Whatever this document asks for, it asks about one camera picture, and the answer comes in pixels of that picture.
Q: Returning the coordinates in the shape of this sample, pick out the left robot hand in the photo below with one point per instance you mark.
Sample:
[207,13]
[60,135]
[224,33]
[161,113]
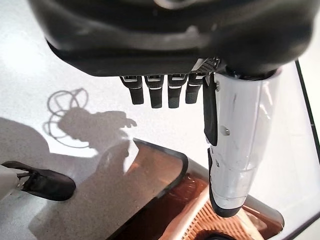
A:
[160,37]

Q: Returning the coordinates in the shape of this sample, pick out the silver left robot leg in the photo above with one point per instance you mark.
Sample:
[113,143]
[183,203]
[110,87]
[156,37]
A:
[45,182]

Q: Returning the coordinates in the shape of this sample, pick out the rectangular wicker laundry basket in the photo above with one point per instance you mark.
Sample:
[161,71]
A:
[200,220]

